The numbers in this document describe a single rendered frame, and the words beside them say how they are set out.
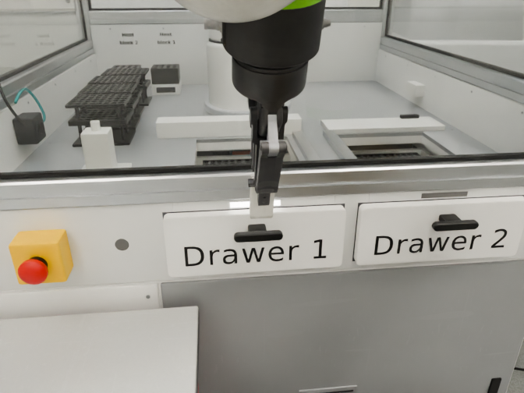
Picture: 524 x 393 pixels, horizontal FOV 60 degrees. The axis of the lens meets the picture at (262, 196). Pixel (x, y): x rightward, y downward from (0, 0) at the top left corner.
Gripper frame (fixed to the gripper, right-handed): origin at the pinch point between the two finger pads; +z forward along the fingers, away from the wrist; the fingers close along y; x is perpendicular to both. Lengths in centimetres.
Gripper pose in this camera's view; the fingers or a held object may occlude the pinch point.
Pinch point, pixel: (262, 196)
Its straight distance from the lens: 58.0
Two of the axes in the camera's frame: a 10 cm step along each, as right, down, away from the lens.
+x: 9.9, -0.5, 1.0
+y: 1.0, 7.1, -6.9
